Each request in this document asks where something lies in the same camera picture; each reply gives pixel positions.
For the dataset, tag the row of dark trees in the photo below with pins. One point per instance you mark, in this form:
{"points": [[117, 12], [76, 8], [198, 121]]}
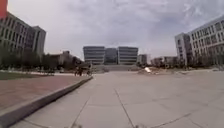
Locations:
{"points": [[203, 61]]}

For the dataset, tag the white multi-storey building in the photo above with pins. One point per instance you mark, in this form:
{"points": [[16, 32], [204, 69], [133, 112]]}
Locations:
{"points": [[205, 41]]}

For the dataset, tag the grass patch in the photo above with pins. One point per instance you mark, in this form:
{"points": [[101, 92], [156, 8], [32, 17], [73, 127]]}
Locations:
{"points": [[13, 75]]}

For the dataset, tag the glass-fronted twin block building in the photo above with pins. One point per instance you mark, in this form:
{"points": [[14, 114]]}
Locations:
{"points": [[110, 55]]}

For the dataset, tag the tall grey office building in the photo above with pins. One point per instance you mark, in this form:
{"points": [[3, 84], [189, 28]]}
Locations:
{"points": [[18, 35]]}

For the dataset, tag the small distant building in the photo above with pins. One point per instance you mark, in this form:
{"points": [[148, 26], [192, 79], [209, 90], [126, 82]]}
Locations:
{"points": [[144, 59]]}

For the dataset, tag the grey stone kerb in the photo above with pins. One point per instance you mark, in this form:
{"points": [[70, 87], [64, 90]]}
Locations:
{"points": [[40, 101]]}

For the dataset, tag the grey concrete slab pavement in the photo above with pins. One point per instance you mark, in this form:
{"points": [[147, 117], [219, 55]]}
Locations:
{"points": [[133, 96]]}

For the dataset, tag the low brown building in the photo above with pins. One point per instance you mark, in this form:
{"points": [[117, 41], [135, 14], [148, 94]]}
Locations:
{"points": [[66, 60]]}

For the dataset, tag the red brick paved area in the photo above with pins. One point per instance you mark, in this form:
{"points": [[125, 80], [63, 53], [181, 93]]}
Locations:
{"points": [[30, 88]]}

